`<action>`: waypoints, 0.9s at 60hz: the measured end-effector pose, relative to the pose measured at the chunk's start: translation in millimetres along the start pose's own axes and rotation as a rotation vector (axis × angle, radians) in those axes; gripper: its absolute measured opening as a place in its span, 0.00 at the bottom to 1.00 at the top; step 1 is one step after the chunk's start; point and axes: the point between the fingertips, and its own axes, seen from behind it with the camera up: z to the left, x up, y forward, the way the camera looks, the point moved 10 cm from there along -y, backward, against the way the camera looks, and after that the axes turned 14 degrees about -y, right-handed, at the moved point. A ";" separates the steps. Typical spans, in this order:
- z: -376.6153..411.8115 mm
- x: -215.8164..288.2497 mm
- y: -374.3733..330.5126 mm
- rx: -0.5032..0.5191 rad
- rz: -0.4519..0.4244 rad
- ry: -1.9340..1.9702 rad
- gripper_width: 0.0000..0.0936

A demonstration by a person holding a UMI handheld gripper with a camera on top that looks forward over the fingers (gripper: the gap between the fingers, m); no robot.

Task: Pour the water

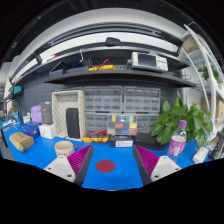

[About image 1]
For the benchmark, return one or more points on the white oscilloscope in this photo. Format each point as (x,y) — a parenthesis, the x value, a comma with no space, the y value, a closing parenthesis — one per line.
(149,62)

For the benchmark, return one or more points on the brown cardboard box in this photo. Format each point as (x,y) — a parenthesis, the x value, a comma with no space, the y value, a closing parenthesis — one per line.
(21,141)

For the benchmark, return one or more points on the colourful parts organizer box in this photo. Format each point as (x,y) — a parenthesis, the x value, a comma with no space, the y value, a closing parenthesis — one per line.
(122,125)

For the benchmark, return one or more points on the yellow multimeter on shelf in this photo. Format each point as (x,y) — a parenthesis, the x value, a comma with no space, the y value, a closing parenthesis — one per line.
(106,65)

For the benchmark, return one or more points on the white pegboard tray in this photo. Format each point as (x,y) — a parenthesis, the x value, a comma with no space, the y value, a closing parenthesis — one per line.
(61,100)

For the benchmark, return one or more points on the grey drawer cabinet left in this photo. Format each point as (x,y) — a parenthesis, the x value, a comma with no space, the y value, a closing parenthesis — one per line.
(99,101)

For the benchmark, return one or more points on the black box with label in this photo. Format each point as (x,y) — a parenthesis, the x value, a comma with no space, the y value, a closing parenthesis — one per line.
(121,141)

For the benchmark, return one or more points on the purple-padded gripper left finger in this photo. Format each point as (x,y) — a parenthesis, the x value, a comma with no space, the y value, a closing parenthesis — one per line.
(74,167)

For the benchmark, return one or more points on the black lamp on rail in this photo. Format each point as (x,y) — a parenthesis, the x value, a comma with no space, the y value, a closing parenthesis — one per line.
(110,41)

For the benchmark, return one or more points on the clear plastic water bottle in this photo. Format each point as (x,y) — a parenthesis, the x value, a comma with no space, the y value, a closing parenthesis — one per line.
(178,139)

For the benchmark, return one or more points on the dark shelf board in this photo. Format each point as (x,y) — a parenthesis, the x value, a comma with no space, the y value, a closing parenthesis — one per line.
(120,77)

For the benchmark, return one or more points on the blue box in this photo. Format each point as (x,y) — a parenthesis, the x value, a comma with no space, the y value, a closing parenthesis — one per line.
(31,128)

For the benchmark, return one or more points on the yellow multimeter on table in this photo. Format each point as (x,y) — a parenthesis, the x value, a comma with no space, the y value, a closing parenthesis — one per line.
(99,137)

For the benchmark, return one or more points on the grey drawer cabinet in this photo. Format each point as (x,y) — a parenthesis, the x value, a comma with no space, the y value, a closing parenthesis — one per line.
(99,101)
(144,102)

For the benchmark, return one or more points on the grey drawer cabinet right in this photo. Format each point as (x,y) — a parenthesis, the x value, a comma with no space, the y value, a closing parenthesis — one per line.
(144,102)

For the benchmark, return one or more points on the white shelf rack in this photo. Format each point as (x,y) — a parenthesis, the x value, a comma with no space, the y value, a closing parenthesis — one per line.
(208,72)

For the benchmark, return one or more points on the purple box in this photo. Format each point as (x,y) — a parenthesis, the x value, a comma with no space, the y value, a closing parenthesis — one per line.
(36,113)

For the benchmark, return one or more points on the black rectangular device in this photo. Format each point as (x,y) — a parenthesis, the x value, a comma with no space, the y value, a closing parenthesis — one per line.
(72,122)

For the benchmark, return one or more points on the white small box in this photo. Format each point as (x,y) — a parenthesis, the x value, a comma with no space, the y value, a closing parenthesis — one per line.
(47,131)

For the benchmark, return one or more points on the blue table mat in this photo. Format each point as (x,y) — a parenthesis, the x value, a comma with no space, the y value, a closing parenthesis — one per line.
(42,152)

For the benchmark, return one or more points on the white power adapter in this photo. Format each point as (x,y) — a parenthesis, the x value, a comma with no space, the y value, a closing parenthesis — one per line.
(200,155)

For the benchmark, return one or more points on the beige ceramic mug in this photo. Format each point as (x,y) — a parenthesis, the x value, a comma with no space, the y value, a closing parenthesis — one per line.
(65,148)

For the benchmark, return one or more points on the red round coaster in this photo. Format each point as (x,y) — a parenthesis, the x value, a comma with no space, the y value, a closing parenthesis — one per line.
(105,166)

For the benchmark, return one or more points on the dark blue tray on shelf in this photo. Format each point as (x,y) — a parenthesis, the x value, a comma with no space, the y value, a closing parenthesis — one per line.
(62,68)

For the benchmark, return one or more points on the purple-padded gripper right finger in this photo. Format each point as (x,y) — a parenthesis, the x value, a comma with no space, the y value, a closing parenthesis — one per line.
(152,167)

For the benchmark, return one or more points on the dark grey box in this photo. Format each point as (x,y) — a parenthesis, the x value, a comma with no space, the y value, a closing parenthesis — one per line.
(46,110)

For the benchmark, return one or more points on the green potted plant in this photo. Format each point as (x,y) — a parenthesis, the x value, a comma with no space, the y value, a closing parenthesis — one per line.
(199,127)

